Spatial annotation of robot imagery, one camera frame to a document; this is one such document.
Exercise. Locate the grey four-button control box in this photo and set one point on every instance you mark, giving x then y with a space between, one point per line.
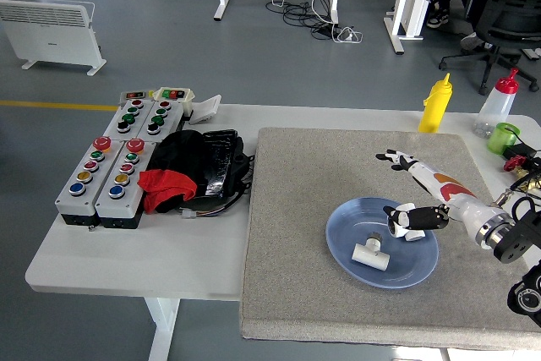
127 118
158 120

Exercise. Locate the black office chair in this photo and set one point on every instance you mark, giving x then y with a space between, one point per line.
507 18

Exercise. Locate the blue plate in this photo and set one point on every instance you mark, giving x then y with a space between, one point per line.
342 225

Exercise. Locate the grey-brown mat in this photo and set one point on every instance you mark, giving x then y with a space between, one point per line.
296 209

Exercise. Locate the grey five-button control box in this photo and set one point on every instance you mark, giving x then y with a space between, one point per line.
122 185
84 183

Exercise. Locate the green plastic cup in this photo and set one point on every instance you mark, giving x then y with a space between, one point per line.
501 139

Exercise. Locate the white wall switch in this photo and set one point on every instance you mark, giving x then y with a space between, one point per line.
205 109

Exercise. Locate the black cloth bag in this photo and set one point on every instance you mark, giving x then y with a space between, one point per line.
177 154

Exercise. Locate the white pipe tee metal nipple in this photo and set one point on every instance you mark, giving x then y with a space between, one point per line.
369 257

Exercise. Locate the clear squeeze bottle red cap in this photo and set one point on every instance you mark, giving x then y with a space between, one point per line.
496 107

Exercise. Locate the small grey switch box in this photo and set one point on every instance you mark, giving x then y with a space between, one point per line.
135 95

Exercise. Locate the black power adapter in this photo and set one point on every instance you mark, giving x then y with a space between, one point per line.
519 150

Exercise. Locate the white table leg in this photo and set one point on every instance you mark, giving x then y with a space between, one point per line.
162 327

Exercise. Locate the white electric heater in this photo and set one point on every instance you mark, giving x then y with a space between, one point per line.
46 35

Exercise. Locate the brass pipe fitting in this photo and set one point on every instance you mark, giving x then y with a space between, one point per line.
528 177

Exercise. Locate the yellow squeeze bottle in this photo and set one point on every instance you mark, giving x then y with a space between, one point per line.
435 107

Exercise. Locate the seated person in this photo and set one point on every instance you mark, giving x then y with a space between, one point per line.
437 18

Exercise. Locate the red cloth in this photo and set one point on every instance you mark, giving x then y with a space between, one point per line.
165 185

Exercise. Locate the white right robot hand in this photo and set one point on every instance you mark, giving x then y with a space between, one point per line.
448 192

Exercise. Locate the white desk frame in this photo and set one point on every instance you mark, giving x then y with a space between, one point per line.
406 6

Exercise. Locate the black plastic tray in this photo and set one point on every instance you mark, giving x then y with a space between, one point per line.
220 158

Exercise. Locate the white box green red buttons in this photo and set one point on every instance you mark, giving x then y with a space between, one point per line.
175 96

